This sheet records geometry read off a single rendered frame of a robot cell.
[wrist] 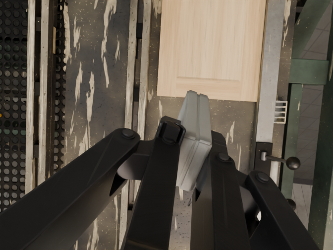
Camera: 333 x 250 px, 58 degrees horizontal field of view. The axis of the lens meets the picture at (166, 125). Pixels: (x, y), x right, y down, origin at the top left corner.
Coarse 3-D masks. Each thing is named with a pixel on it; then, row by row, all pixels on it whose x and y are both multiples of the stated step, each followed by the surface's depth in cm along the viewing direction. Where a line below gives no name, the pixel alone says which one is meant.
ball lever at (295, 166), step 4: (264, 152) 91; (260, 156) 91; (264, 156) 91; (268, 156) 90; (272, 156) 89; (292, 156) 83; (264, 160) 91; (276, 160) 87; (280, 160) 86; (284, 160) 85; (288, 160) 82; (292, 160) 81; (296, 160) 81; (288, 164) 82; (292, 164) 81; (296, 164) 81; (300, 164) 82; (288, 168) 83; (292, 168) 82; (296, 168) 81
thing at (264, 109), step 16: (272, 0) 88; (272, 16) 89; (272, 32) 89; (272, 48) 90; (272, 64) 90; (272, 80) 90; (272, 96) 91; (256, 112) 93; (272, 112) 91; (256, 128) 92; (272, 128) 92
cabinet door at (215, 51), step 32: (192, 0) 90; (224, 0) 90; (256, 0) 90; (192, 32) 91; (224, 32) 91; (256, 32) 91; (160, 64) 92; (192, 64) 92; (224, 64) 92; (256, 64) 92; (224, 96) 93; (256, 96) 93
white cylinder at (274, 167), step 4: (272, 160) 95; (272, 164) 94; (276, 164) 94; (272, 168) 94; (276, 168) 94; (272, 172) 94; (276, 172) 94; (272, 176) 94; (276, 176) 95; (276, 180) 95; (276, 184) 95
